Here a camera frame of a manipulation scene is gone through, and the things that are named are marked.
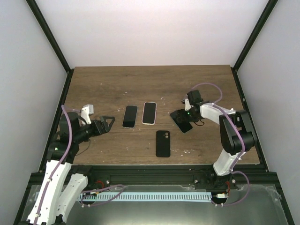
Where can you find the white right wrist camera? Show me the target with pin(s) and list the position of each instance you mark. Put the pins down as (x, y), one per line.
(187, 104)

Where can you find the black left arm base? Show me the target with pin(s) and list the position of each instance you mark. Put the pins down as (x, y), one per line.
(98, 181)

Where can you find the pale pink phone case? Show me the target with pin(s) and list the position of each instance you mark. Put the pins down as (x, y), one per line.
(149, 123)

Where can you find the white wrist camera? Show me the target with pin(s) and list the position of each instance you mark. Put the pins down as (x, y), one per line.
(187, 104)
(87, 112)

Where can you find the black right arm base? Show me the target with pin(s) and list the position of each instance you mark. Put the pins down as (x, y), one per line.
(210, 181)

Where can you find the left black frame post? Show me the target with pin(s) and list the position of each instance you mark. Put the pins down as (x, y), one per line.
(48, 33)

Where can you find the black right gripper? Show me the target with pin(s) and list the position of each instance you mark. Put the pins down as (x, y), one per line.
(195, 120)

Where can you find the black frame post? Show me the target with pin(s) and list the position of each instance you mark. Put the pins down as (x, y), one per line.
(48, 33)
(255, 33)

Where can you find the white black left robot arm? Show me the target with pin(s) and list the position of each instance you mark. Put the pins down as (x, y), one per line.
(55, 199)

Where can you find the black aluminium frame rail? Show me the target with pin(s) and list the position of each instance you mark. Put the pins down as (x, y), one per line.
(171, 174)

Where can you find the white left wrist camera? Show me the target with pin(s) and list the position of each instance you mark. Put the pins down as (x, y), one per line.
(87, 112)

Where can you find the right black frame post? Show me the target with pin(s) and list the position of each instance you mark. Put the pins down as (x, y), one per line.
(255, 33)

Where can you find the dark green phone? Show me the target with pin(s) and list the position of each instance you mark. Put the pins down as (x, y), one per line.
(183, 127)

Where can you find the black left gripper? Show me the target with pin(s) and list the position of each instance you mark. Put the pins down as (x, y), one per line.
(99, 131)

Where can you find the light blue slotted cable duct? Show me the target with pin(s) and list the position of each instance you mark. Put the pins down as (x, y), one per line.
(149, 197)

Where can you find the black phone case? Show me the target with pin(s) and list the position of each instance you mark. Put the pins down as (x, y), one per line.
(163, 144)

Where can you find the blue smartphone black screen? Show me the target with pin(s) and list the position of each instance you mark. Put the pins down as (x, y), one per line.
(149, 112)

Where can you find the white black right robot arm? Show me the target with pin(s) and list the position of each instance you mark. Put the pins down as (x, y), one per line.
(236, 130)

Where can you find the clear magsafe phone case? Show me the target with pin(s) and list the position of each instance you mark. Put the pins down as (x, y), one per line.
(129, 127)

